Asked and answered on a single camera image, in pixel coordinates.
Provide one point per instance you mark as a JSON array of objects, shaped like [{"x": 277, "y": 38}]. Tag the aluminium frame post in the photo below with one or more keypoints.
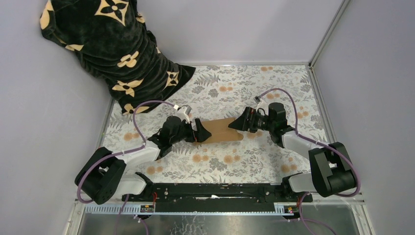
[{"x": 334, "y": 22}]

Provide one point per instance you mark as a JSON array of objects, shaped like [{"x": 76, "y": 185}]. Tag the white slotted cable duct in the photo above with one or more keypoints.
[{"x": 203, "y": 208}]

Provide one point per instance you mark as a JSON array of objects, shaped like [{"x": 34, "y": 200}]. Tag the floral patterned table mat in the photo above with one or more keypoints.
[{"x": 217, "y": 92}]

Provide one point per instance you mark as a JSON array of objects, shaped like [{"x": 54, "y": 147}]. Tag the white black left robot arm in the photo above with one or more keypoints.
[{"x": 104, "y": 175}]

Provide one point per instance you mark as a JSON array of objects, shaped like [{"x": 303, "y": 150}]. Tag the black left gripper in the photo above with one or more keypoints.
[{"x": 201, "y": 133}]

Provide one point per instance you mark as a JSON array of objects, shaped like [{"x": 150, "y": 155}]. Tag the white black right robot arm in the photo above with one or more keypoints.
[{"x": 331, "y": 172}]

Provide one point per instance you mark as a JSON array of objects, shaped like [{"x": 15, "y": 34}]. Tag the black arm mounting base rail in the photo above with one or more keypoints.
[{"x": 230, "y": 194}]

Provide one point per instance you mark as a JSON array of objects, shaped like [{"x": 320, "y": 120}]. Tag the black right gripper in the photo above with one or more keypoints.
[{"x": 242, "y": 124}]

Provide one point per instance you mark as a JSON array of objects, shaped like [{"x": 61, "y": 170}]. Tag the black floral plush blanket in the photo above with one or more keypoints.
[{"x": 111, "y": 41}]

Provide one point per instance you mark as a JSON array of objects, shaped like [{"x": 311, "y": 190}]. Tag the brown cardboard box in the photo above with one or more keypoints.
[{"x": 220, "y": 131}]

